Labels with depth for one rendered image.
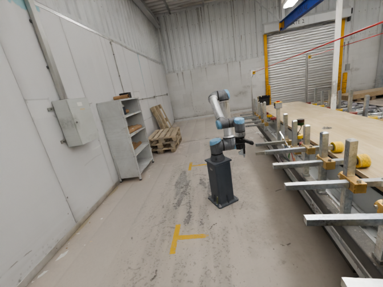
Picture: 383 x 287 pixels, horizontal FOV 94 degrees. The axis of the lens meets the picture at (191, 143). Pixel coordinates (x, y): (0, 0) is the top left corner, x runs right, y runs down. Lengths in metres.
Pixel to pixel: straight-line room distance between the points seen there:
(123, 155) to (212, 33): 7.50
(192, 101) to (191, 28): 3.27
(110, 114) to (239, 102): 7.19
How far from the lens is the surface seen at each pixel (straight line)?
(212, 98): 2.12
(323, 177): 1.47
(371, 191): 1.50
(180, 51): 9.65
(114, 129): 3.51
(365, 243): 1.25
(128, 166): 3.66
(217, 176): 2.29
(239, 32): 9.79
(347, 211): 1.32
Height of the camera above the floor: 1.51
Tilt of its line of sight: 16 degrees down
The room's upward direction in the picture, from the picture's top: 10 degrees counter-clockwise
